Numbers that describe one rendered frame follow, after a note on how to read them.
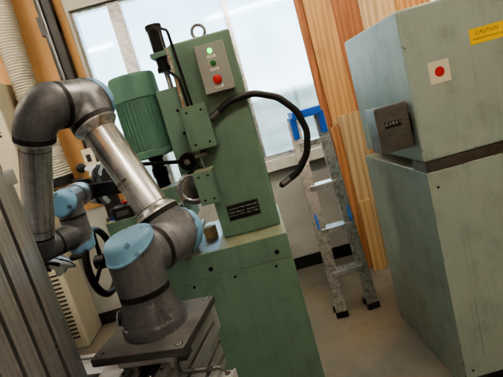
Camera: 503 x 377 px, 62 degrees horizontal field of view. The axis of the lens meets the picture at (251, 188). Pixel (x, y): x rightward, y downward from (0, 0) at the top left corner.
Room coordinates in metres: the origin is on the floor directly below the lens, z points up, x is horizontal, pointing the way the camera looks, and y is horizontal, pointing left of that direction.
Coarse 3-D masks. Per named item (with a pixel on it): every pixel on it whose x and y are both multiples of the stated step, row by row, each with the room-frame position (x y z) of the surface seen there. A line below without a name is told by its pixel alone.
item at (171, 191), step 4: (172, 184) 1.65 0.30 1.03; (176, 184) 1.62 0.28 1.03; (160, 188) 1.61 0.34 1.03; (164, 188) 1.60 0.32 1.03; (168, 188) 1.59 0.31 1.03; (172, 188) 1.59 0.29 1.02; (176, 188) 1.59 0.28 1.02; (164, 192) 1.60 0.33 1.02; (168, 192) 1.59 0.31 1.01; (172, 192) 1.59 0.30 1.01; (176, 192) 1.59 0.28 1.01; (168, 196) 1.60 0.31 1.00; (172, 196) 1.59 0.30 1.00; (176, 196) 1.59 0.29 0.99; (176, 200) 1.59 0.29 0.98; (180, 200) 1.59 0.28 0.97
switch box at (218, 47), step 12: (204, 48) 1.45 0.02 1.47; (216, 48) 1.44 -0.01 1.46; (204, 60) 1.45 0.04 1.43; (216, 60) 1.44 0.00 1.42; (204, 72) 1.45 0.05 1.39; (216, 72) 1.45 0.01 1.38; (228, 72) 1.44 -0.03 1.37; (204, 84) 1.45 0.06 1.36; (216, 84) 1.45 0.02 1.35; (228, 84) 1.44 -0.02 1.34
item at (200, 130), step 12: (180, 108) 1.43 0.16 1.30; (192, 108) 1.43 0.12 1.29; (204, 108) 1.43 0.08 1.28; (192, 120) 1.43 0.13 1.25; (204, 120) 1.43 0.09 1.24; (192, 132) 1.43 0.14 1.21; (204, 132) 1.43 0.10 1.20; (192, 144) 1.43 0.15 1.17; (204, 144) 1.43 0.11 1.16; (216, 144) 1.43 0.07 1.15
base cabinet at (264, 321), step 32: (192, 288) 1.41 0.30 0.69; (224, 288) 1.40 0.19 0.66; (256, 288) 1.40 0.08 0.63; (288, 288) 1.39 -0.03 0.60; (224, 320) 1.41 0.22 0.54; (256, 320) 1.40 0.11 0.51; (288, 320) 1.40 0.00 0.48; (224, 352) 1.41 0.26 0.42; (256, 352) 1.40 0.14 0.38; (288, 352) 1.40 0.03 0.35
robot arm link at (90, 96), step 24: (72, 96) 1.04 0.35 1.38; (96, 96) 1.09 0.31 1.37; (72, 120) 1.05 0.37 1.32; (96, 120) 1.06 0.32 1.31; (96, 144) 1.06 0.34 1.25; (120, 144) 1.06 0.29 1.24; (120, 168) 1.04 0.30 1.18; (144, 168) 1.07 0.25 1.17; (144, 192) 1.02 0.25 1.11; (144, 216) 1.00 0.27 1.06; (168, 216) 1.00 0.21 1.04; (192, 216) 1.04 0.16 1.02; (192, 240) 1.01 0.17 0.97
